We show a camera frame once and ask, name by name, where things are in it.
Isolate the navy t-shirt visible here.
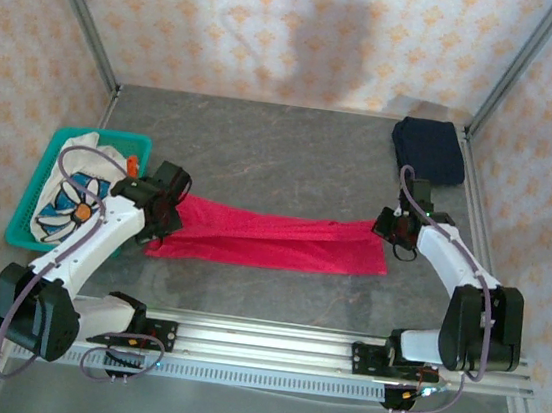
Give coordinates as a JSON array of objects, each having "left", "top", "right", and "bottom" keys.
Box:
[{"left": 385, "top": 113, "right": 472, "bottom": 189}]

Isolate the red t-shirt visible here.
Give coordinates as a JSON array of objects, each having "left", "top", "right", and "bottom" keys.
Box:
[{"left": 143, "top": 190, "right": 395, "bottom": 287}]

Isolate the teal plastic basket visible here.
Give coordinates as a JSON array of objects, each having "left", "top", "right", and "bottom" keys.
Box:
[{"left": 2, "top": 118, "right": 156, "bottom": 265}]

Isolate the white flower print t-shirt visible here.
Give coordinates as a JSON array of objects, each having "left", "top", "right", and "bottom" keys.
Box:
[{"left": 31, "top": 126, "right": 134, "bottom": 253}]

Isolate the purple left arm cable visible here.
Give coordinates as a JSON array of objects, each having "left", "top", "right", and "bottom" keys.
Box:
[{"left": 0, "top": 137, "right": 190, "bottom": 399}]

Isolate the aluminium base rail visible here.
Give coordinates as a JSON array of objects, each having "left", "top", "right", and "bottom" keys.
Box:
[{"left": 0, "top": 285, "right": 539, "bottom": 400}]

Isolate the aluminium frame post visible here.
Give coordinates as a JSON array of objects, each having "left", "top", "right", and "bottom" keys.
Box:
[
  {"left": 24, "top": 0, "right": 131, "bottom": 92},
  {"left": 465, "top": 0, "right": 552, "bottom": 146}
]

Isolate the grey slotted cable duct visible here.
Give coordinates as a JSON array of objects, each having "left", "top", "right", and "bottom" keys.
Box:
[{"left": 67, "top": 347, "right": 389, "bottom": 405}]

